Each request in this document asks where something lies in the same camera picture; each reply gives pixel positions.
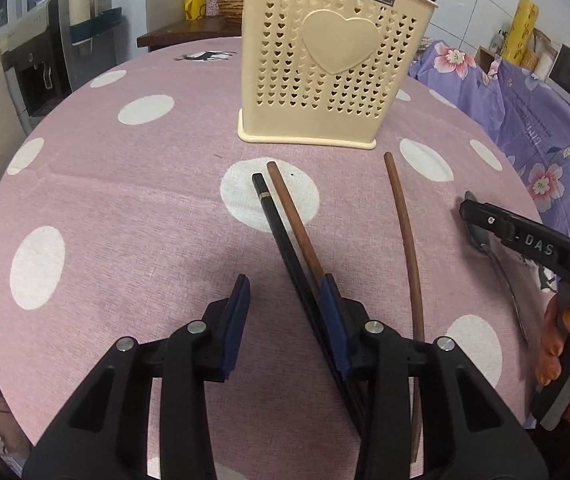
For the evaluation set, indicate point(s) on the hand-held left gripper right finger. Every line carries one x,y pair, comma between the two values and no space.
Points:
332,320

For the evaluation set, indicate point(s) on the woven wash basin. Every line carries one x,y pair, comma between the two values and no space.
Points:
230,2

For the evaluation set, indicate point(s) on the tall glass jar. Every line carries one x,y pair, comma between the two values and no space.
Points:
544,57

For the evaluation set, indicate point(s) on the black chopstick with gold band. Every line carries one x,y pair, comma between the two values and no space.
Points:
285,240

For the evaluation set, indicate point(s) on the wooden crate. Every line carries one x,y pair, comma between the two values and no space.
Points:
485,62

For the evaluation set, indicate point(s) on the beige printed bag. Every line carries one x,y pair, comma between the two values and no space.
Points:
0,425

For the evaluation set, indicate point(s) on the metal spoon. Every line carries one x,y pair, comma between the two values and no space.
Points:
480,241

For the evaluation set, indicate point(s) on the dark wooden counter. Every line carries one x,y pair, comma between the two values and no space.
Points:
185,32

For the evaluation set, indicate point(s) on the cream plastic utensil holder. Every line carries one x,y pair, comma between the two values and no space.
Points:
275,85

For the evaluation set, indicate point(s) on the purple floral cloth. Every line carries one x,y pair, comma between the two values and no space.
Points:
515,110

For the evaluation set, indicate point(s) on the yellow mug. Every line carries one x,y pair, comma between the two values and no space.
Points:
195,9

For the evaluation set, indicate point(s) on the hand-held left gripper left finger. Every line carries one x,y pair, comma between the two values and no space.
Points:
235,325

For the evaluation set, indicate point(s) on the dark teal cup holder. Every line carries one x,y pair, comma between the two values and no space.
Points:
97,30

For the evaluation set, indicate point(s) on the black silver water dispenser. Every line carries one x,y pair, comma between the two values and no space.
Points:
30,65

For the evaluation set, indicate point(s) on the pink polka dot tablecloth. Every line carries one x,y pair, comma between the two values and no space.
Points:
115,235

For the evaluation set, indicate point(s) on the yellow patterned roll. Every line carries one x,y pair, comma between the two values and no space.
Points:
520,25

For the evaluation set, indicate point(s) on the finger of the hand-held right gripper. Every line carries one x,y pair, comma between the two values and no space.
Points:
515,235

